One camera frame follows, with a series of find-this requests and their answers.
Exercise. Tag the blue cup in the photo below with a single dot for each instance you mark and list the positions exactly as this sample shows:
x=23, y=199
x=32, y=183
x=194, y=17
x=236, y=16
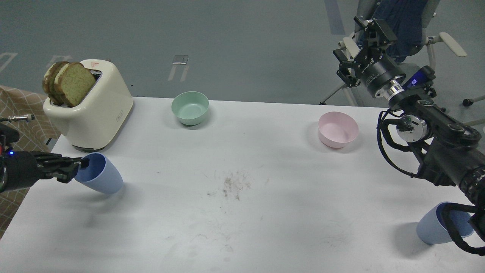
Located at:
x=100, y=174
x=431, y=228

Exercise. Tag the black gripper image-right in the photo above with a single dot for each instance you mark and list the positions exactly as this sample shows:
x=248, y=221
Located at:
x=370, y=65

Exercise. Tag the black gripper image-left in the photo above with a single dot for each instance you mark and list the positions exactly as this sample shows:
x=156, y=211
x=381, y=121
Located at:
x=49, y=165

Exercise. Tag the grey office chair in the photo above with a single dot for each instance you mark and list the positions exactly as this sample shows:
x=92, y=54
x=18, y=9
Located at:
x=428, y=42

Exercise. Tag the bread slice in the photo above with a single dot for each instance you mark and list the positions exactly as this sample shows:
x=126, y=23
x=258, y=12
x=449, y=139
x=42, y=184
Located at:
x=49, y=79
x=73, y=82

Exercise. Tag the pink bowl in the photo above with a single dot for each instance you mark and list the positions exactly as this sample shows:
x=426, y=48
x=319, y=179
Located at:
x=337, y=129

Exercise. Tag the blue denim jacket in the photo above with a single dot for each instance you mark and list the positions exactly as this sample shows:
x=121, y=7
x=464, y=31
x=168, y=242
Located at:
x=406, y=18

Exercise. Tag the cream toaster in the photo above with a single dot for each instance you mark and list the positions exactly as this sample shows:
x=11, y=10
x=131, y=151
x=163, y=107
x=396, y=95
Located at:
x=95, y=122

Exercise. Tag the bread slice back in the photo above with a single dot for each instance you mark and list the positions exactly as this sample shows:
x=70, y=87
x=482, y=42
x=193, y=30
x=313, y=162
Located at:
x=49, y=79

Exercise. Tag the green bowl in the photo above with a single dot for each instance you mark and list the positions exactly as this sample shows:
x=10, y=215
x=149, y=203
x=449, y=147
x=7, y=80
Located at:
x=190, y=108

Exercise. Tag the bread slice front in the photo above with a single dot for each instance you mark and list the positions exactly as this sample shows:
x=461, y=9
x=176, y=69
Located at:
x=73, y=82

